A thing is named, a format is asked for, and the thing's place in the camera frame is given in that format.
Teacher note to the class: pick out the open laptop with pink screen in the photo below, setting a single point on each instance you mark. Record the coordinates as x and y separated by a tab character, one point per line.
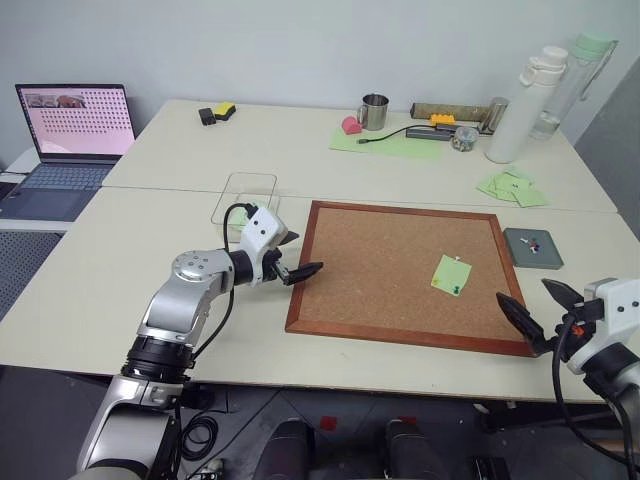
75	125

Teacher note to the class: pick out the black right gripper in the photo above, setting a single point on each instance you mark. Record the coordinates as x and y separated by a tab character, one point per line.
587	310

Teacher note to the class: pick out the pink plastic object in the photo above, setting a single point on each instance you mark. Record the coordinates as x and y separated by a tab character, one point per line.
351	126

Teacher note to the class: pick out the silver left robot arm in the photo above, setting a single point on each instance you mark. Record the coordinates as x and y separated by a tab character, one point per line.
185	305

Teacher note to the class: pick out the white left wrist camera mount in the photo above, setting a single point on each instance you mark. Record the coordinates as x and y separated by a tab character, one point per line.
260	227

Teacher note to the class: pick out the small black box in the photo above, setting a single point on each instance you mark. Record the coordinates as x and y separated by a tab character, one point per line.
206	116

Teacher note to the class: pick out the green paper note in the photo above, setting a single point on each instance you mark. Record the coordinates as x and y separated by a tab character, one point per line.
257	204
532	198
450	275
489	186
515	192
504	180

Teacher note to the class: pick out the yellow toy brick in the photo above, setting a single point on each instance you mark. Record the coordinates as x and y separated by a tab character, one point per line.
442	120

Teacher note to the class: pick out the yellow sponge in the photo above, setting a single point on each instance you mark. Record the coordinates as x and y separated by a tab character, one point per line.
224	111

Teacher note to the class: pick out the wood-framed cork board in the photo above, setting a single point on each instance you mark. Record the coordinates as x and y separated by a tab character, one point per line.
380	270

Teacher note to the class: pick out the dark rounded shape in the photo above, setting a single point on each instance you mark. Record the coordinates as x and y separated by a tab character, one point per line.
407	450

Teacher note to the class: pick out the tall white water bottle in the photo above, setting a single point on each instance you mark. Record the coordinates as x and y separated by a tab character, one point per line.
517	115

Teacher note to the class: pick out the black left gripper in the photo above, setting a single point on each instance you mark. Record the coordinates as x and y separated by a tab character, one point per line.
272	260

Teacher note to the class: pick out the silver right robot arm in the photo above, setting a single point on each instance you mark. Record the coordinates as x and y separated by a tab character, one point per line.
620	375

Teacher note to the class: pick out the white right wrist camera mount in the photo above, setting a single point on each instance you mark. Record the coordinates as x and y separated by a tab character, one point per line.
617	310

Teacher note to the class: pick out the clear bottle with green lid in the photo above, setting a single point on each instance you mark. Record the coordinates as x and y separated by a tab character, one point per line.
565	95

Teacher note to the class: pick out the light green mat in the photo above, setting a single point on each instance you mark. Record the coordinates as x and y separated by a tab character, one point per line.
395	148

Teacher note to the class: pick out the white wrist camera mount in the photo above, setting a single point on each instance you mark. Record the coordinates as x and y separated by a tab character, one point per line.
617	310
260	227

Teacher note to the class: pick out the grey USB hub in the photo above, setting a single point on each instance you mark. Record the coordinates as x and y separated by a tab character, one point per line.
430	133

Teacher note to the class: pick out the metal mug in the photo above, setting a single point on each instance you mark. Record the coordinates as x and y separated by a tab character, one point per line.
375	112

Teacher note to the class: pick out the clear plastic container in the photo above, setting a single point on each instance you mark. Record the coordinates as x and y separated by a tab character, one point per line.
250	190

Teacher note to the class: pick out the grey tin with pushpins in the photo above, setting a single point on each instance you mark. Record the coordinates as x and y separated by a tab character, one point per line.
547	255

